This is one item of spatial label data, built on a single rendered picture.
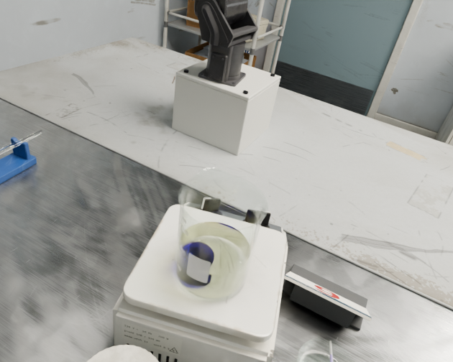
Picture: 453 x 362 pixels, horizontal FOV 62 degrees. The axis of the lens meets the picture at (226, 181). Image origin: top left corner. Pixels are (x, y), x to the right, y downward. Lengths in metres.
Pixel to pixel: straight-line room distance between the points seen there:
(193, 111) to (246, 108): 0.10
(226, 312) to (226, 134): 0.38
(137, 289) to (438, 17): 2.97
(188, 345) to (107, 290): 0.13
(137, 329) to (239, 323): 0.08
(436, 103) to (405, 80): 0.28
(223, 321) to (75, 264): 0.21
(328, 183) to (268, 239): 0.29
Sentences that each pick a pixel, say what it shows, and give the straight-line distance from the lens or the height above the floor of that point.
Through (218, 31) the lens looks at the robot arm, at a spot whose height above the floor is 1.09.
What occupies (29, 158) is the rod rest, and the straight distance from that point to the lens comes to 0.60.
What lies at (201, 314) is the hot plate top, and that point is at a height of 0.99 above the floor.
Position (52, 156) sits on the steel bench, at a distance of 0.62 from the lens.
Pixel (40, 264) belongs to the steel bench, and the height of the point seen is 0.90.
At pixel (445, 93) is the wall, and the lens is 3.24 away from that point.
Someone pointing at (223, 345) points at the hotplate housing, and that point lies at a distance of 0.32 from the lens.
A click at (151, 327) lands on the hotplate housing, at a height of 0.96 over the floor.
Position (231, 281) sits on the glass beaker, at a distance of 0.29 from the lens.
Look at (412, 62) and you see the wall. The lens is 3.19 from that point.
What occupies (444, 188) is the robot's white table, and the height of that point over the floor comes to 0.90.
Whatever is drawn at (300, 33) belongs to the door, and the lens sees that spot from 3.31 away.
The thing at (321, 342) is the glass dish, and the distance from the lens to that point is 0.40.
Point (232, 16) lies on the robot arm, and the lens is 0.62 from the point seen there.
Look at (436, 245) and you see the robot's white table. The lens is 0.61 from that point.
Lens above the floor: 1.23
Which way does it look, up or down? 35 degrees down
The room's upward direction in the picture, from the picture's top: 11 degrees clockwise
